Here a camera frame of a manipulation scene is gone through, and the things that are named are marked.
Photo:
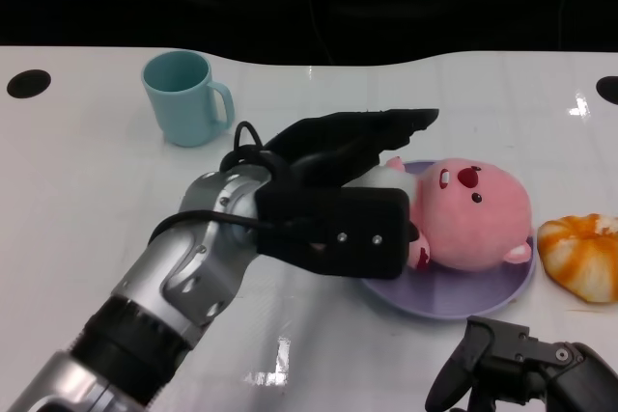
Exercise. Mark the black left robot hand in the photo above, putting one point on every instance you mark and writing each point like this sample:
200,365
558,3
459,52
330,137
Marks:
347,137

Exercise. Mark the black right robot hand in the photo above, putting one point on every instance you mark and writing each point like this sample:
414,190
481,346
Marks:
521,364

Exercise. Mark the pink plush beaver doll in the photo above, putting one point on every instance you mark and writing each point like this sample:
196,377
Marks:
478,219

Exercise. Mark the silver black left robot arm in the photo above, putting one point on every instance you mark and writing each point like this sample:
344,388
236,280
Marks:
183,277

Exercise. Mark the lavender plastic plate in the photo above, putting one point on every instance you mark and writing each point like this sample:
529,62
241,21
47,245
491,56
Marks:
444,291

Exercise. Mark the orange white striped bread bun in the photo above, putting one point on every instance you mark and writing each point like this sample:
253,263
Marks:
579,257

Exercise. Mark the teal plastic mug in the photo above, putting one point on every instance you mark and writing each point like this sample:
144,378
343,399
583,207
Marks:
181,101

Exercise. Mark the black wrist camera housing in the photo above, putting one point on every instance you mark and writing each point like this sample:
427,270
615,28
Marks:
357,228

